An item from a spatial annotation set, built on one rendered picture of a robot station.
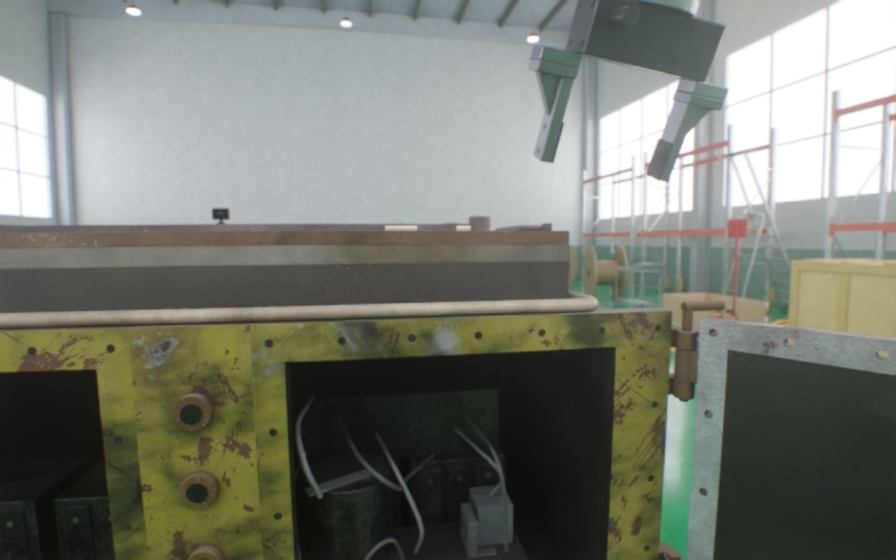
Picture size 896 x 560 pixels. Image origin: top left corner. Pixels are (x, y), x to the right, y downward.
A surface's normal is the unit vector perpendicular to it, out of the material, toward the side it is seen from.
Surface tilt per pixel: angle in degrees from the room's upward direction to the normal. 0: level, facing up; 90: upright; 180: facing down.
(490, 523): 90
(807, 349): 90
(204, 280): 90
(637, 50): 114
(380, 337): 90
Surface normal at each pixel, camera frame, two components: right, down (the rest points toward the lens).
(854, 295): -0.99, 0.02
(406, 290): 0.17, 0.08
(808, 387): -0.77, 0.06
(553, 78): 0.13, 0.47
